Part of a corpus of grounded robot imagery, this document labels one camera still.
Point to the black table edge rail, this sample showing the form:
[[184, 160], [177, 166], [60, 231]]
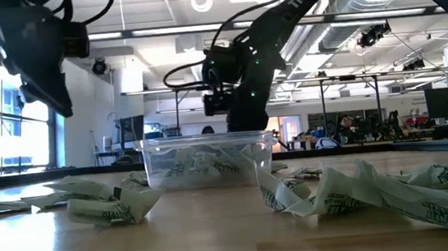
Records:
[[68, 173]]

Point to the long ceiling light strip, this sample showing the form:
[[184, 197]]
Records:
[[157, 31], [362, 16]]

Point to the small black computer monitor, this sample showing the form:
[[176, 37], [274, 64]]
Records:
[[131, 128]]

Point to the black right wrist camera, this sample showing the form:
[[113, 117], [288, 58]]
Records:
[[218, 103]]

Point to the black metal frame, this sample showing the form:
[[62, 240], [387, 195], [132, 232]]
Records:
[[323, 103]]

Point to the round black ceiling fixture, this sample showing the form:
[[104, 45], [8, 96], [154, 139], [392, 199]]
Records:
[[99, 66]]

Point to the large bright window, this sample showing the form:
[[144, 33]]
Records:
[[19, 137]]

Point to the blue table edge strip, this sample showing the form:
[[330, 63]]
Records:
[[440, 146]]

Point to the black camera on mount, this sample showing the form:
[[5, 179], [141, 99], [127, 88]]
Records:
[[372, 35]]

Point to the white and blue ball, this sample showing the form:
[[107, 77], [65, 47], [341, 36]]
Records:
[[326, 143]]

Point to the clear plastic bin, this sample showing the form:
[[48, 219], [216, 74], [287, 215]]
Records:
[[209, 141]]

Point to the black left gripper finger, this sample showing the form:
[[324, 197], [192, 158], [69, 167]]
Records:
[[50, 97]]

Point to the silver ventilation duct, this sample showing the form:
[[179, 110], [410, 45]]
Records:
[[360, 1]]

